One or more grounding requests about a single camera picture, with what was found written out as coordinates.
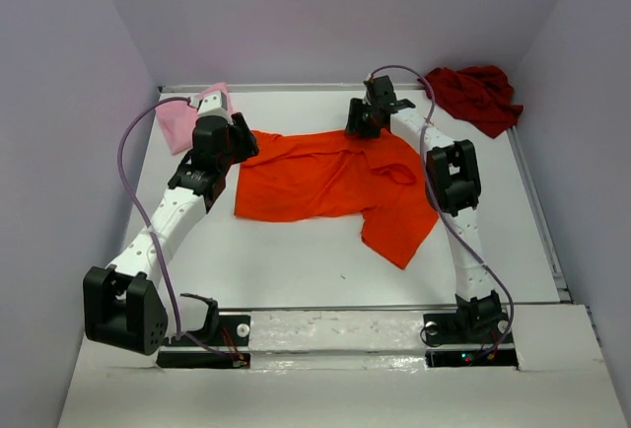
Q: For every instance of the orange t shirt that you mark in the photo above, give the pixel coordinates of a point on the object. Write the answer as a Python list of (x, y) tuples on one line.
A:
[(331, 174)]

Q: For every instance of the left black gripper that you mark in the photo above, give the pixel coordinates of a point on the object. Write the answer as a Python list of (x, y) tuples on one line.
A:
[(246, 141)]

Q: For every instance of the pink t shirt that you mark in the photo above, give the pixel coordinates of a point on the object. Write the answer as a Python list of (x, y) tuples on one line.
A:
[(177, 119)]

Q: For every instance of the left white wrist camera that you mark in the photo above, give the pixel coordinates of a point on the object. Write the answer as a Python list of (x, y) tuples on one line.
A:
[(214, 104)]

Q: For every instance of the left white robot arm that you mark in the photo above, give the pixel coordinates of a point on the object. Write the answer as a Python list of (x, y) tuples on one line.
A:
[(131, 303)]

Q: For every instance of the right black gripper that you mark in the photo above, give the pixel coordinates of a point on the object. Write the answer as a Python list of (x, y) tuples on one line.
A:
[(356, 119)]

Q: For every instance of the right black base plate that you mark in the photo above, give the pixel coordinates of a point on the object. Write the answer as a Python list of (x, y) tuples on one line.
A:
[(450, 347)]

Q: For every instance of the dark red t shirt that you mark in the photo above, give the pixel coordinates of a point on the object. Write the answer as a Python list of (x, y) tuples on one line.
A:
[(479, 95)]

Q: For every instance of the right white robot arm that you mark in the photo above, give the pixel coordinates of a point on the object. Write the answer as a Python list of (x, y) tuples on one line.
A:
[(453, 186)]

